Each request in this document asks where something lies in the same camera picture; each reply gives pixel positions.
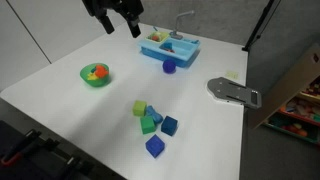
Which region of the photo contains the black clamp equipment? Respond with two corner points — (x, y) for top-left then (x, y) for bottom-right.
(0, 121), (113, 180)

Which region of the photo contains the royal blue foam block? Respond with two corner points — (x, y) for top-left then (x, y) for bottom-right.
(145, 135), (165, 158)

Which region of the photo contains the blue cup in sink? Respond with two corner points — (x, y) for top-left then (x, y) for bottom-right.
(162, 43), (175, 53)

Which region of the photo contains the dark blue foam block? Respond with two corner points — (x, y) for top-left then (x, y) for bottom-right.
(161, 116), (178, 136)

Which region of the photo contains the green plastic bowl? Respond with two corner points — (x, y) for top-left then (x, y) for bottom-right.
(80, 63), (110, 87)

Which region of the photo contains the purple ball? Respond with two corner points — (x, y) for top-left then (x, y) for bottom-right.
(162, 60), (176, 74)

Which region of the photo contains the black tripod pole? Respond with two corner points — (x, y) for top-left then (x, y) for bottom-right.
(242, 0), (282, 52)

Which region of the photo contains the yellow-green foam block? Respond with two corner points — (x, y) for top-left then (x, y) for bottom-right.
(132, 100), (147, 117)

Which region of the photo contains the grey toy faucet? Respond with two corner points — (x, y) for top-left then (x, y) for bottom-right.
(170, 10), (195, 40)

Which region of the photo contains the blue toy sink basin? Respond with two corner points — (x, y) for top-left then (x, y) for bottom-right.
(138, 31), (200, 68)

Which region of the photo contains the wooden toy shelf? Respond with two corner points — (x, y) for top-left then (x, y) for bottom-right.
(248, 43), (320, 145)

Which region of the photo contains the green foam block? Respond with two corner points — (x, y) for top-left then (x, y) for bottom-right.
(140, 116), (156, 134)

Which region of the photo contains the small yellow sticky note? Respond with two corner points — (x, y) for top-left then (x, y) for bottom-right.
(226, 71), (239, 79)

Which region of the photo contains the orange toy in bowl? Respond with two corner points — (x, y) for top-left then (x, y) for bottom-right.
(94, 65), (109, 78)

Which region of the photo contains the grey metal mounting plate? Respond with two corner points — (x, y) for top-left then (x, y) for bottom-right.
(206, 77), (262, 109)

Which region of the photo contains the yellow-green sink basket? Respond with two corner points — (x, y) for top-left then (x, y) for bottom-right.
(146, 31), (169, 43)

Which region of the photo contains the yellow toy in bowl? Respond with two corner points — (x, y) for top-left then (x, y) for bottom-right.
(87, 73), (99, 81)

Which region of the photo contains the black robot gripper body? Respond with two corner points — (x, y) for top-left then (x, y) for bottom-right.
(82, 0), (144, 18)

